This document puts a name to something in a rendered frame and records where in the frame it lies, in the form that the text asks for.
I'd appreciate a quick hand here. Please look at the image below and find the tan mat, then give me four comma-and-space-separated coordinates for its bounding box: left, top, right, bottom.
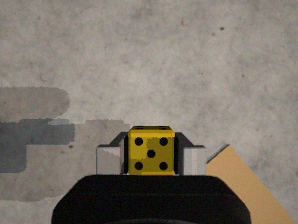
207, 144, 296, 224

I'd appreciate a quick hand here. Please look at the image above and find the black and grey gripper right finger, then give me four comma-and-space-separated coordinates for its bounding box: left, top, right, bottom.
174, 132, 207, 175

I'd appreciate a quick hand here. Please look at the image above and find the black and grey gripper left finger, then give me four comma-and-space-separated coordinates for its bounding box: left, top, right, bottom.
96, 132, 129, 175

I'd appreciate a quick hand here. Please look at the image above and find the yellow die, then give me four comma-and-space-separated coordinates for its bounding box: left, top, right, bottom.
128, 126, 175, 175

